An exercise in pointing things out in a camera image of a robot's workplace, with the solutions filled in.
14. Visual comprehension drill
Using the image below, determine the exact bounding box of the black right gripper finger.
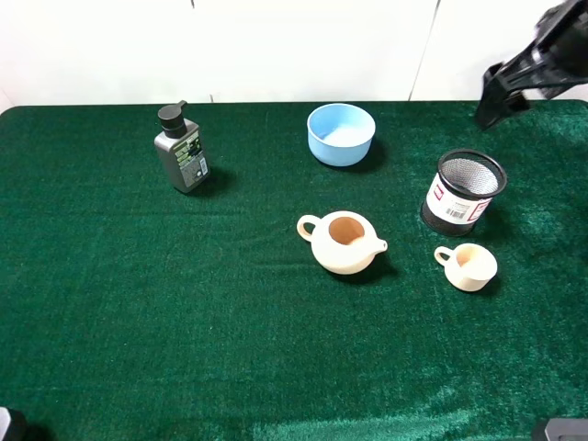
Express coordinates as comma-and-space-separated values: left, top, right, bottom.
508, 91, 530, 111
474, 63, 516, 130

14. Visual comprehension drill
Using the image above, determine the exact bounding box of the cream small cup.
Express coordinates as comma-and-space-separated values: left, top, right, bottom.
434, 243, 498, 292

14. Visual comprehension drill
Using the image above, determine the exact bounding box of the black mesh pen holder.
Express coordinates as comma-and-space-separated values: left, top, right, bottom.
421, 149, 507, 237

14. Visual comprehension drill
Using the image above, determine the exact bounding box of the light blue bowl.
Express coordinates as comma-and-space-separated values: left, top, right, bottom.
307, 103, 376, 167

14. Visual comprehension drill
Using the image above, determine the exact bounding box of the green felt table cloth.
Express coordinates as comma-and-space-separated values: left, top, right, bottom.
1, 101, 587, 440

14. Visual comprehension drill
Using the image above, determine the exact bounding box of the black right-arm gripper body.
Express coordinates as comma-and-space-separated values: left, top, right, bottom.
498, 1, 587, 99

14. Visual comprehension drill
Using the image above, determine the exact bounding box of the cream teapot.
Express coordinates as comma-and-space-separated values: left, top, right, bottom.
297, 210, 388, 276

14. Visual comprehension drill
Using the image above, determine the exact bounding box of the grey pump bottle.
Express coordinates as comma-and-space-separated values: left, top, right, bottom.
154, 100, 210, 194

